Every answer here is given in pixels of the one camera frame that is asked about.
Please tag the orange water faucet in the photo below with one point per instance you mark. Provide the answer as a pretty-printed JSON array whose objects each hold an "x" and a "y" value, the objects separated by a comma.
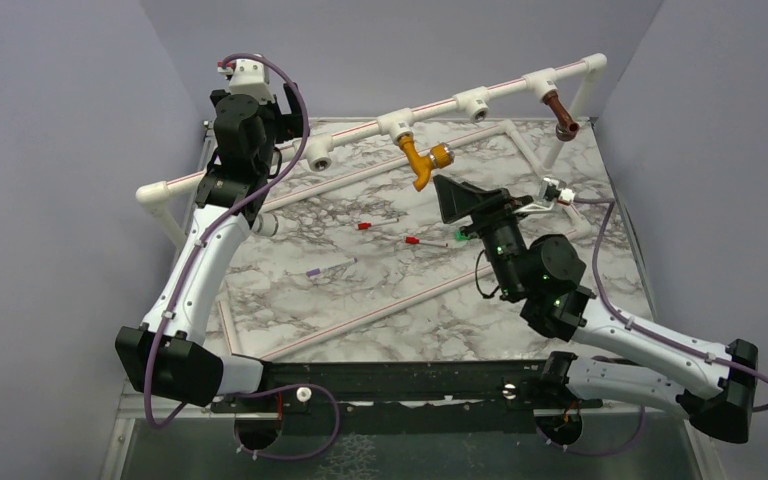
[{"x": 422, "y": 165}]

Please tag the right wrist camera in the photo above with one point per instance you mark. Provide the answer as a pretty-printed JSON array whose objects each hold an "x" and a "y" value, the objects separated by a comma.
[{"x": 553, "y": 193}]

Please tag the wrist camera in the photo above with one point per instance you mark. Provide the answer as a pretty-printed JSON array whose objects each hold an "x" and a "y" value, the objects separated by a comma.
[
  {"x": 553, "y": 193},
  {"x": 247, "y": 77}
]

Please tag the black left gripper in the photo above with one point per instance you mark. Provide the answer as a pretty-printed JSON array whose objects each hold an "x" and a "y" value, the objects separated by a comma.
[{"x": 289, "y": 125}]

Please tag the white PVC pipe frame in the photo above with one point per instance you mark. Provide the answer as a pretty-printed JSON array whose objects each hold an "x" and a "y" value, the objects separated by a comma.
[{"x": 399, "y": 302}]

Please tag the purple capped white stick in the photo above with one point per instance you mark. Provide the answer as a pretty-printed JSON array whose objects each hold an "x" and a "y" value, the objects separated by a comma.
[{"x": 322, "y": 270}]

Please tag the green capped marker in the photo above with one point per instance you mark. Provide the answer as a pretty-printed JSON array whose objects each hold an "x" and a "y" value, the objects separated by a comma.
[{"x": 462, "y": 236}]

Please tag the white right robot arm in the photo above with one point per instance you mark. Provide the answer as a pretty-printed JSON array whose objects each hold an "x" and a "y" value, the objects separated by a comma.
[{"x": 709, "y": 384}]

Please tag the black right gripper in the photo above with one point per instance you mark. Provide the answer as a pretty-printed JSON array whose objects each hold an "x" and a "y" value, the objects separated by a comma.
[{"x": 487, "y": 208}]

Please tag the red capped white stick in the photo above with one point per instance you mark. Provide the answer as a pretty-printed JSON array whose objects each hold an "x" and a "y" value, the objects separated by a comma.
[{"x": 369, "y": 225}]

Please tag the brown water faucet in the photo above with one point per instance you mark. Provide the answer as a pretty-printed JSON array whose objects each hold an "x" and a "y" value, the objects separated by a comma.
[{"x": 567, "y": 127}]

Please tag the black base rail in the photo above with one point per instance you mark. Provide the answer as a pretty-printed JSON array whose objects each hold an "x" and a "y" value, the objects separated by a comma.
[{"x": 393, "y": 398}]

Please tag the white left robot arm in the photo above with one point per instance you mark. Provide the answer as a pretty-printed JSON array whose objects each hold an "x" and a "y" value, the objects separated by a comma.
[{"x": 165, "y": 355}]

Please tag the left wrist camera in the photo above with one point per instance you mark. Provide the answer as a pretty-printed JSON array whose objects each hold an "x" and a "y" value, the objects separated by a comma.
[{"x": 247, "y": 77}]

